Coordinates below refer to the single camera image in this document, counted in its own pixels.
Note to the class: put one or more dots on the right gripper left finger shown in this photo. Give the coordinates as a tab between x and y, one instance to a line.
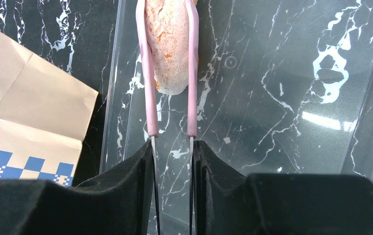
116	202

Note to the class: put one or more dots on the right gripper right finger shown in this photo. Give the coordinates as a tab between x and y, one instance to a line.
228	203

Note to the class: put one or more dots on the brown checkered paper bag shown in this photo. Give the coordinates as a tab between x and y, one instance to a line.
44	116

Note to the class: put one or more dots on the pink metal tongs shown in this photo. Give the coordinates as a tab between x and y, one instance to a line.
150	89

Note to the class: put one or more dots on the pink sugared bread slice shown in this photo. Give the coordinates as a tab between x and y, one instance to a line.
168	37

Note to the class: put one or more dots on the clear plastic tray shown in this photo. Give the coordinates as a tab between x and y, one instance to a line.
284	86

